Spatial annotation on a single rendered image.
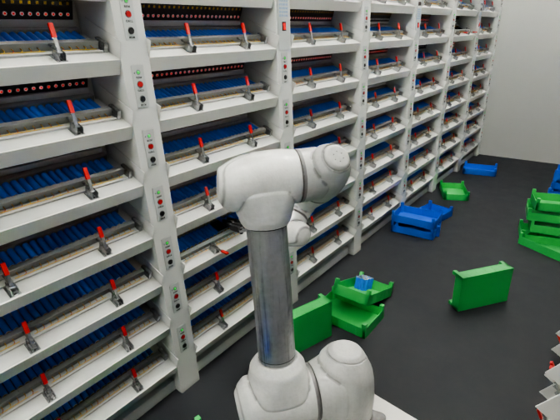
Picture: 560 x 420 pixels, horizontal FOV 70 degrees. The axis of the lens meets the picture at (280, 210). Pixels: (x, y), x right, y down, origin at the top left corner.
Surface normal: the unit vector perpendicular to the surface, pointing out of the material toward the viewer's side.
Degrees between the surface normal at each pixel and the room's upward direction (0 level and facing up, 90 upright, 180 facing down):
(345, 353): 8
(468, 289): 90
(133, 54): 90
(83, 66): 113
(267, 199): 88
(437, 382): 0
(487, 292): 90
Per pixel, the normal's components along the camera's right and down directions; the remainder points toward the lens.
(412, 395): -0.04, -0.92
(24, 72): 0.73, 0.55
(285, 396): 0.27, 0.18
